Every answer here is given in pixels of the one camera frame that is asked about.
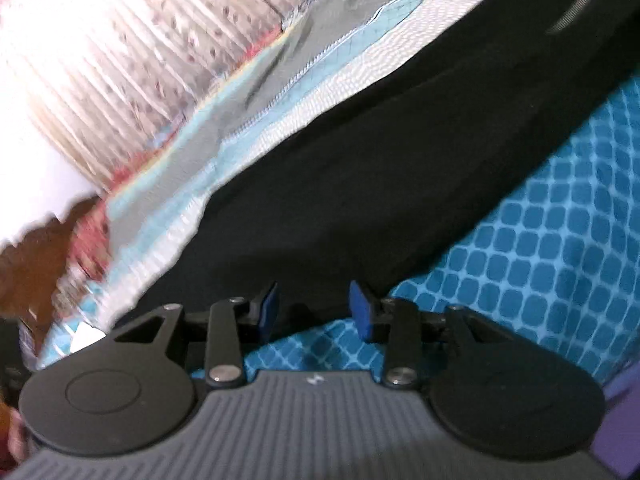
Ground black pants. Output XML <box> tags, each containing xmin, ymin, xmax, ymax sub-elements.
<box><xmin>120</xmin><ymin>0</ymin><xmax>639</xmax><ymax>335</ymax></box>

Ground red floral pillow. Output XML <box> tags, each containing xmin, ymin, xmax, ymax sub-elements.
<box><xmin>52</xmin><ymin>195</ymin><xmax>111</xmax><ymax>316</ymax></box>

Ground patchwork teal grey bedspread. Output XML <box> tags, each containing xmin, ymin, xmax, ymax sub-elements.
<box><xmin>38</xmin><ymin>0</ymin><xmax>639</xmax><ymax>380</ymax></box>

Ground carved brown wooden headboard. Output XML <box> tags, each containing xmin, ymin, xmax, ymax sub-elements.
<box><xmin>1</xmin><ymin>195</ymin><xmax>99</xmax><ymax>326</ymax></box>

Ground patterned beige curtain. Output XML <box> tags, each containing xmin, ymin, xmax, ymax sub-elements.
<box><xmin>35</xmin><ymin>0</ymin><xmax>305</xmax><ymax>188</ymax></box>

